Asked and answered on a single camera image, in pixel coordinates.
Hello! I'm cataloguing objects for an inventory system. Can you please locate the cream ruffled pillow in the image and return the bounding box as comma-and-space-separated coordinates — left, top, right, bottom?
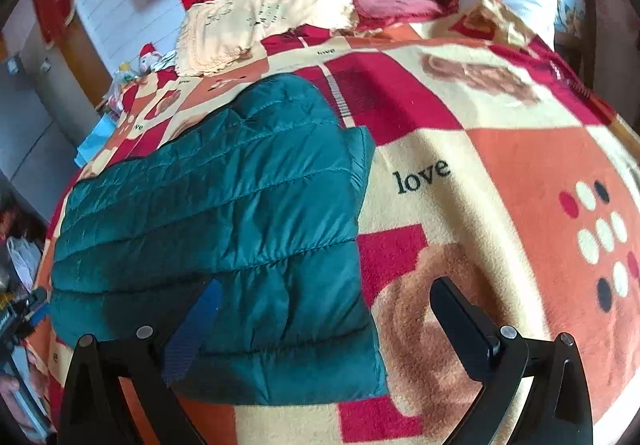
175, 0, 361, 77

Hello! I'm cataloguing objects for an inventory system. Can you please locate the grey cabinet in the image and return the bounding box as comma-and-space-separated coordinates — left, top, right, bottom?
0, 50, 83, 196

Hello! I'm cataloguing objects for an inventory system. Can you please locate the green quilted jacket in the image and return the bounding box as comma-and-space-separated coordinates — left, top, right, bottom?
49, 73, 390, 407

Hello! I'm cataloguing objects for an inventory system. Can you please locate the light blue cloth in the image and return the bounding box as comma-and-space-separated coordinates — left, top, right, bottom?
74, 117, 118, 166

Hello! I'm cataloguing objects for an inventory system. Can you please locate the wooden door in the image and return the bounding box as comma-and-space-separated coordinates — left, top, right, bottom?
60, 10, 113, 110

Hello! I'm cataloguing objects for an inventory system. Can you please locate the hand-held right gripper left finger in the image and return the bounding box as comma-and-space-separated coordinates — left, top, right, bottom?
57, 277, 224, 445

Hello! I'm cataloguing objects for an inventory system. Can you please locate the red hanging pennant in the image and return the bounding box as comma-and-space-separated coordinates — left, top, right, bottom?
30, 0, 78, 50

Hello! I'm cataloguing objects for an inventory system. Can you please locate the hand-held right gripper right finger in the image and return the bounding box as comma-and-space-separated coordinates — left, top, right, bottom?
430, 276, 594, 445

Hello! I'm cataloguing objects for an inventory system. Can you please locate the white stuffed toy red hat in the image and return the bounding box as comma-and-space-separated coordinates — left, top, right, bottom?
137, 43, 163, 73

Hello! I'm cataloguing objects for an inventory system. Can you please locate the colourful plastic toy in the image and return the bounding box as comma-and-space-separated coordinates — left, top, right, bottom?
102, 65, 138, 116

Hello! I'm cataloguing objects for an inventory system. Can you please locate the white pillow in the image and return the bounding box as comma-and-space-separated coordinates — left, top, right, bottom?
457, 0, 558, 43

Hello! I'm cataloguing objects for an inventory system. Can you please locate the white plastic bag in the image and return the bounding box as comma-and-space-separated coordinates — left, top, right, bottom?
6, 236, 43, 291

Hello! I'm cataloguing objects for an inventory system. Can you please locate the red checked printed blanket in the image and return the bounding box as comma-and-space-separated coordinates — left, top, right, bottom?
25, 20, 640, 445

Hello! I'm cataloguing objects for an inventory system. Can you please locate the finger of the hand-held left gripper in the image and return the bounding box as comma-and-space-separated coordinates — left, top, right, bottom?
27, 287, 52, 326

